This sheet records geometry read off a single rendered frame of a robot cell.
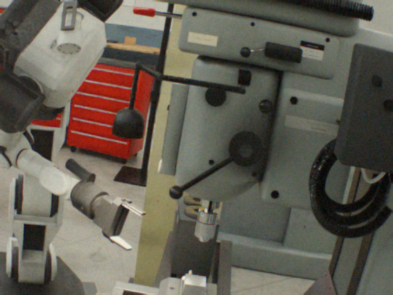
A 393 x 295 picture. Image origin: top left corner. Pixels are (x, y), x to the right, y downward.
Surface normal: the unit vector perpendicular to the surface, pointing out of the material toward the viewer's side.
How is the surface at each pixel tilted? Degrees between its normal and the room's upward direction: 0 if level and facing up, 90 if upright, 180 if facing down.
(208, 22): 90
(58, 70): 57
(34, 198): 80
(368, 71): 90
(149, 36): 90
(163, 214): 90
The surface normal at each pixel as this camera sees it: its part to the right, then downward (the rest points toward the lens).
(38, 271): 0.24, 0.48
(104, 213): -0.51, -0.04
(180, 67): -0.07, 0.22
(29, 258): 0.28, -0.72
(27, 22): 0.32, -0.28
